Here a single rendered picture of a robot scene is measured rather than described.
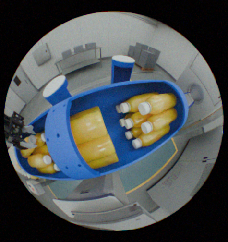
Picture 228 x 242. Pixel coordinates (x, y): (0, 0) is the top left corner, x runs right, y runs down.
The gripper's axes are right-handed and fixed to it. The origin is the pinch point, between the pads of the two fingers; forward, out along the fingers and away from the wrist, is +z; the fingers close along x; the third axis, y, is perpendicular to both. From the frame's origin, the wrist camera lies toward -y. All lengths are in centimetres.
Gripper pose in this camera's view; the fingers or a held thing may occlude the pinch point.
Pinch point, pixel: (33, 139)
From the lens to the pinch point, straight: 35.8
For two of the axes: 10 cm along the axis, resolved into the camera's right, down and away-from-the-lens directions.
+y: 9.3, -3.3, 1.7
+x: -3.7, -8.8, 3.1
